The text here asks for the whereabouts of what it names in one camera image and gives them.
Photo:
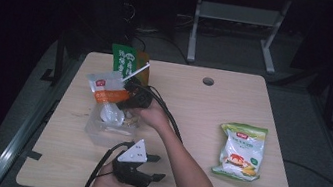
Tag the white metal stand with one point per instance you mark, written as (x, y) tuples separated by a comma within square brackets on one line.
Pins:
[(195, 27)]

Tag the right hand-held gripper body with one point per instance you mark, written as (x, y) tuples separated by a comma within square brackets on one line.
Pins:
[(140, 97)]

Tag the green seasoning packet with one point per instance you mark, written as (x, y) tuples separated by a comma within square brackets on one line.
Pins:
[(123, 58)]

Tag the green and white snack bag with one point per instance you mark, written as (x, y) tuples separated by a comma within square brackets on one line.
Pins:
[(240, 149)]

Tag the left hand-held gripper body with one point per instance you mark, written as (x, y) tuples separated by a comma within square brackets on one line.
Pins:
[(134, 156)]

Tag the person's left hand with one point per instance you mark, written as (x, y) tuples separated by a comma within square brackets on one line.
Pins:
[(105, 186)]

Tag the person's right hand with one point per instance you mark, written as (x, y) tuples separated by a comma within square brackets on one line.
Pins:
[(154, 117)]

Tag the clear plastic container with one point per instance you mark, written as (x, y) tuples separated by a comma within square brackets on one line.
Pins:
[(103, 136)]

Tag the clear bag with orange label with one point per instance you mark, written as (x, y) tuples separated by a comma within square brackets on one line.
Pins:
[(104, 92)]

